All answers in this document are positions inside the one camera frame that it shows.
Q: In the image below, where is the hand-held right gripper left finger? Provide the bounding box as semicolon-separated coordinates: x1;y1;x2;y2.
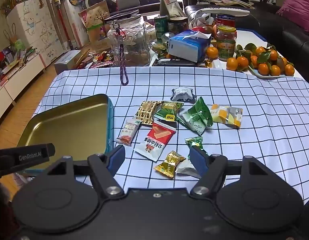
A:
46;145;126;200

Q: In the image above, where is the red white carton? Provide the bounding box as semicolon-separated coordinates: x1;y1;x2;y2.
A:
159;0;183;19

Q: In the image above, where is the green label glass jar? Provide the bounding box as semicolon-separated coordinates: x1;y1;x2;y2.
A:
216;26;237;61

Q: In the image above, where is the red lid can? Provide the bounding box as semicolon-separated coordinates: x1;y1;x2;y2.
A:
216;14;236;28

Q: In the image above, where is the red stick vacuum cleaner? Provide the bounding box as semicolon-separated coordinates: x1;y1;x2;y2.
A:
50;0;79;51

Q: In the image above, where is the pink pillow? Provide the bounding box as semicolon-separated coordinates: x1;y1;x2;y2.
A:
276;0;309;34

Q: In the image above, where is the white blue checked tablecloth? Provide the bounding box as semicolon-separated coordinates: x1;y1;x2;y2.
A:
33;66;309;205

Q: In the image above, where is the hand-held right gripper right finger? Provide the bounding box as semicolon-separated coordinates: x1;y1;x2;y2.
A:
189;146;267;198

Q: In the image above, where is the green leaf print snack packet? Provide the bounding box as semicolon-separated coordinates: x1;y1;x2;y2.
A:
178;96;213;136

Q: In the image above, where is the green yellow snack packet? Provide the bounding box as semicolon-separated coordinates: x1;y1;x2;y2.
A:
153;101;185;122

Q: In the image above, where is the small green candy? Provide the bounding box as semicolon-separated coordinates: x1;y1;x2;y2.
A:
185;137;204;155

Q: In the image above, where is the grey snack packet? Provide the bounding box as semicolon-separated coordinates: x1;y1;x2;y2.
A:
172;87;196;103

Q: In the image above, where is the purple lanyard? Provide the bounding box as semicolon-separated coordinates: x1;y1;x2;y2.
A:
115;23;129;86

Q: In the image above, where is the yellow fruit snack packet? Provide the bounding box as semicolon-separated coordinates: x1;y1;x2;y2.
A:
211;104;244;129

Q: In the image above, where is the green drink can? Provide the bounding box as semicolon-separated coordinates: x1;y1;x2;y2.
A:
154;15;169;43

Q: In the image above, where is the pile of leafy tangerines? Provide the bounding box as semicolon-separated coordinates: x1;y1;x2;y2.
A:
226;43;295;77

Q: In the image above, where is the white low sideboard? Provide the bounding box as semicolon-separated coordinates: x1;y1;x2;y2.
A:
0;53;46;121

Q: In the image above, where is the white rabbit print cabinet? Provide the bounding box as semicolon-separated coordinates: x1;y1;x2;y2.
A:
6;0;65;68

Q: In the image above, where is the teal and gold tin box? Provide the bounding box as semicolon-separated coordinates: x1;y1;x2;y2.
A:
16;94;114;176

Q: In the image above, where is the tree print paper bag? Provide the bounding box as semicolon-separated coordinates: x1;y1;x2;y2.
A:
78;0;111;41

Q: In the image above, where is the clear glass jar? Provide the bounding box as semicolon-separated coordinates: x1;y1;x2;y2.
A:
107;14;151;67

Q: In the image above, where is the dark glass jar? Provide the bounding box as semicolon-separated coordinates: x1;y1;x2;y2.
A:
168;17;189;35

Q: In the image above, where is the red white snack packet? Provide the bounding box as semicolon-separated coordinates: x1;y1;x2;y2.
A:
134;120;177;162

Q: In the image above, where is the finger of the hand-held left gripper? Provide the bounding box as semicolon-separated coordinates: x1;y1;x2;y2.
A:
45;143;56;160

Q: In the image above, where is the blue tissue pack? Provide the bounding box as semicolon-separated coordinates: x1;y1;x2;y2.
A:
168;29;212;63

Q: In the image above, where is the grey cardboard box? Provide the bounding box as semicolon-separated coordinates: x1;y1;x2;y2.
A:
54;50;81;75

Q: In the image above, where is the gold patterned snack packet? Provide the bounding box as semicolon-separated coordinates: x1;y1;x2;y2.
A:
135;100;162;126

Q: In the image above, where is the light blue plate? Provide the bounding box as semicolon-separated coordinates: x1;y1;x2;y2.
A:
247;65;295;80

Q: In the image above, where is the white sesame crisp packet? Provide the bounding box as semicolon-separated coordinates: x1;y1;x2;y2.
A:
176;166;200;179

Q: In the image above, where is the single tangerine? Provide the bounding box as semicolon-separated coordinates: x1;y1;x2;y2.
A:
206;46;219;60

